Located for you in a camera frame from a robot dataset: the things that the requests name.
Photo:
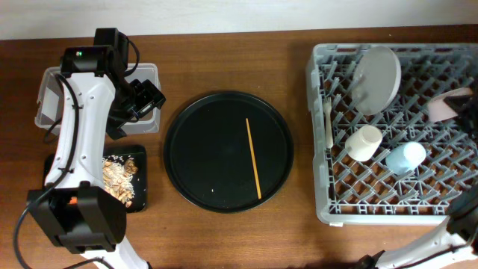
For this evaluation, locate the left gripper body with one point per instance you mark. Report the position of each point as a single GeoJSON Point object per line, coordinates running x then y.
{"type": "Point", "coordinates": [136, 100]}

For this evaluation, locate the small white bowl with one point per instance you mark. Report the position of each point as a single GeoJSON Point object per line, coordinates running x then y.
{"type": "Point", "coordinates": [438, 110]}

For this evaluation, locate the blue plastic cup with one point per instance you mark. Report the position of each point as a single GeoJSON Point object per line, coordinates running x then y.
{"type": "Point", "coordinates": [406, 157]}

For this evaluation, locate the pile of peanut shells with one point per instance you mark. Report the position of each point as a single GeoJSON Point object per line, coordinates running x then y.
{"type": "Point", "coordinates": [125, 197]}

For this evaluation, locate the grey plate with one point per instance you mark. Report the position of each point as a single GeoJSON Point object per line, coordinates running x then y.
{"type": "Point", "coordinates": [376, 80]}

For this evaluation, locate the white paper cup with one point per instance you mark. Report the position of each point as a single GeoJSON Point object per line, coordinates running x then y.
{"type": "Point", "coordinates": [361, 145]}

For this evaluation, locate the orange carrot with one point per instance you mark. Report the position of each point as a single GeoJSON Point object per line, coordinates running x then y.
{"type": "Point", "coordinates": [73, 201]}

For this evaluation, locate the white plastic fork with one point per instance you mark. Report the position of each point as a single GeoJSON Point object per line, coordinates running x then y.
{"type": "Point", "coordinates": [327, 107]}

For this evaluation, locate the brown walnut piece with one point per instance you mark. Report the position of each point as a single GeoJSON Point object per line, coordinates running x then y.
{"type": "Point", "coordinates": [130, 167]}

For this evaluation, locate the pile of white rice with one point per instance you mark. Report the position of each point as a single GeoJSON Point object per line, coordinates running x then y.
{"type": "Point", "coordinates": [114, 175]}

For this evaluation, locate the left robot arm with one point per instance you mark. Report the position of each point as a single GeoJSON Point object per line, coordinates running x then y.
{"type": "Point", "coordinates": [73, 209]}

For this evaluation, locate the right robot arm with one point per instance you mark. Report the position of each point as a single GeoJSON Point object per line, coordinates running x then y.
{"type": "Point", "coordinates": [455, 239]}

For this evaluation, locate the grey dishwasher rack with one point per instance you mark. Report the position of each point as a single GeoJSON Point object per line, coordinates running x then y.
{"type": "Point", "coordinates": [367, 192]}

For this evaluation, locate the black rectangular tray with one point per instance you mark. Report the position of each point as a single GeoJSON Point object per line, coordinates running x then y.
{"type": "Point", "coordinates": [138, 179]}

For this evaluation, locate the round black serving tray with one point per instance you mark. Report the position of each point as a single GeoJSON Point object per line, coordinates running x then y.
{"type": "Point", "coordinates": [207, 156]}

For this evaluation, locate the clear plastic bin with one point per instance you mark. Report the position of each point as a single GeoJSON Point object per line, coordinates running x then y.
{"type": "Point", "coordinates": [50, 101]}

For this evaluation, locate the wooden chopstick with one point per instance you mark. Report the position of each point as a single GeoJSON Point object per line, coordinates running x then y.
{"type": "Point", "coordinates": [254, 165]}

